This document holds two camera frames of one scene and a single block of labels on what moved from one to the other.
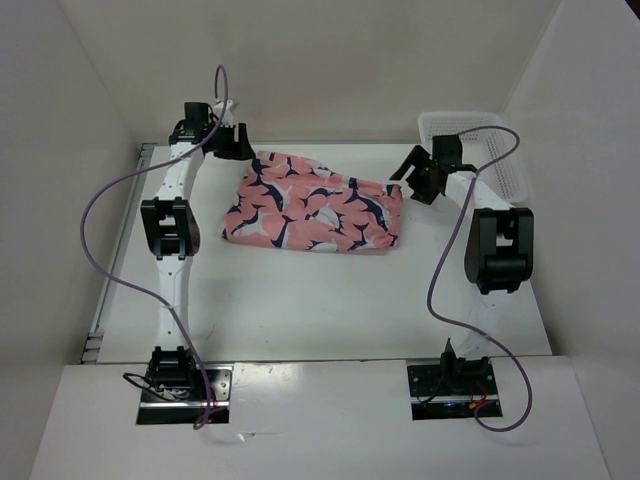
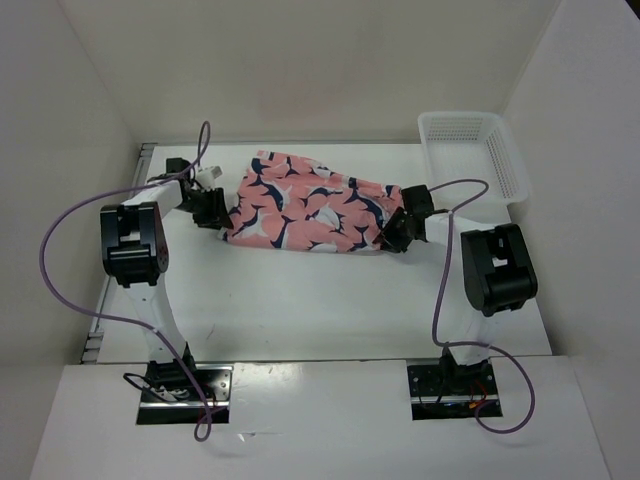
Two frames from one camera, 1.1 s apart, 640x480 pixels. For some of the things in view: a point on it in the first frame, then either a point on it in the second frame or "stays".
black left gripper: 240,150 -> 217,215
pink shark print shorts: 300,203 stays
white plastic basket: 505,179 stays
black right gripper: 419,157 -> 392,242
